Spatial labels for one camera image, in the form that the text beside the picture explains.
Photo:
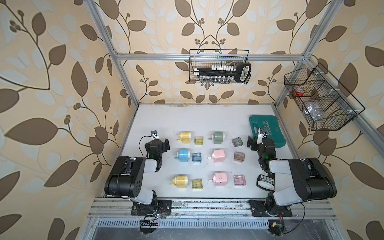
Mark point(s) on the black socket holder rail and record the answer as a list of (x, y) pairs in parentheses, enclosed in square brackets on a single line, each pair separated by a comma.
[(239, 73)]

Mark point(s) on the yellow tray row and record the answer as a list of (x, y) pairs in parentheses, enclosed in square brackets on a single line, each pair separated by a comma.
[(199, 141), (197, 184)]

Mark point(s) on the black wire basket back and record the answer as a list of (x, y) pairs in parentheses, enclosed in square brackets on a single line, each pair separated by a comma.
[(205, 58)]

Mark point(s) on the yellow sharpener top row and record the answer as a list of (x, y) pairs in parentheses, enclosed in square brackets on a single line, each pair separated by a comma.
[(185, 137)]

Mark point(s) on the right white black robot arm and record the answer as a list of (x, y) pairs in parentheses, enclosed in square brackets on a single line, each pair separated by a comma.
[(310, 180)]

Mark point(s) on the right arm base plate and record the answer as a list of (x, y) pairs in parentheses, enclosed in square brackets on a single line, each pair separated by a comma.
[(268, 208)]

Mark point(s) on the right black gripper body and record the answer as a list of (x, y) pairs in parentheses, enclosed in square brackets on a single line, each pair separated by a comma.
[(256, 144)]

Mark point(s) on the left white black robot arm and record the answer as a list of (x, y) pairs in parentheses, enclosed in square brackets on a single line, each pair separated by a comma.
[(126, 177)]

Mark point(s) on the blue pencil sharpener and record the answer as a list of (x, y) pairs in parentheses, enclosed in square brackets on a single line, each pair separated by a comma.
[(183, 155)]

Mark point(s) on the pink tray bottom row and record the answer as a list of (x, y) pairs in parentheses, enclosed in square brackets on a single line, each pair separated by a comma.
[(239, 180)]

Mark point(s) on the yellow tray bottom row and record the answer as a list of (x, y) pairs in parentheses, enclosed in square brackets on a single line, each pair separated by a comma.
[(197, 184)]

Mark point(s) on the black socket rail on table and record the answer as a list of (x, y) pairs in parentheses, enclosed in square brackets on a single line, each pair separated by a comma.
[(265, 183)]

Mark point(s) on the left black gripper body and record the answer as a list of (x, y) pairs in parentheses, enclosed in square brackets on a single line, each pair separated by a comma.
[(162, 143)]

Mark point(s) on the pink sharpener row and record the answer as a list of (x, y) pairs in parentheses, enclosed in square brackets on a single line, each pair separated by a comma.
[(219, 179), (218, 156)]

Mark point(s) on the brown pink tray middle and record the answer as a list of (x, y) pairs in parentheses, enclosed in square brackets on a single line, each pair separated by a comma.
[(239, 157)]

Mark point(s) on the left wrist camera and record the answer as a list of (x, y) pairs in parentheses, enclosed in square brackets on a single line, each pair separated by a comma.
[(154, 135)]

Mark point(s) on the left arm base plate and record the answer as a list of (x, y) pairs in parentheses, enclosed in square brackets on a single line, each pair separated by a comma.
[(151, 207)]

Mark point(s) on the aluminium front rail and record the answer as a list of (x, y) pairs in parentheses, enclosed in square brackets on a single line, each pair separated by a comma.
[(210, 209)]

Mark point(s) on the green pencil sharpener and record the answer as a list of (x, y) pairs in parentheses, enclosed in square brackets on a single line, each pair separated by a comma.
[(217, 138)]

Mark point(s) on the clear plastic bag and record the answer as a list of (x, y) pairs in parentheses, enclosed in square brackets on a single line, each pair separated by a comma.
[(313, 110)]

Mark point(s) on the blue transparent tray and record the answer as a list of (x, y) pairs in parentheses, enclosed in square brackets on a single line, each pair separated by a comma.
[(196, 157)]

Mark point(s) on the black wire basket right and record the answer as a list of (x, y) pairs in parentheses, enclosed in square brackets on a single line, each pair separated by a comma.
[(339, 104)]

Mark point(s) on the pink sharpener bottom row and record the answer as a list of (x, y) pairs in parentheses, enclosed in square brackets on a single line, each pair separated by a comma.
[(219, 179)]

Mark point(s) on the grey green tray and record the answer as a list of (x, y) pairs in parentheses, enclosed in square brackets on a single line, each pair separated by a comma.
[(237, 142)]

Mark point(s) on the black wire basket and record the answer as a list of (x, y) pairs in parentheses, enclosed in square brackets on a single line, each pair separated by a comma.
[(339, 104), (205, 58)]

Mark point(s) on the green plastic tool case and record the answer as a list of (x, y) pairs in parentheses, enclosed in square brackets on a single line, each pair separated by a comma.
[(271, 125)]

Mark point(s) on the pink sharpener middle row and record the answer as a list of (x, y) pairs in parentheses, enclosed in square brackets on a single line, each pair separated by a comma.
[(218, 156)]

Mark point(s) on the yellow tray top row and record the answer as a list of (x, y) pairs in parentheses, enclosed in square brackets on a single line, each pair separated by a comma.
[(199, 141)]

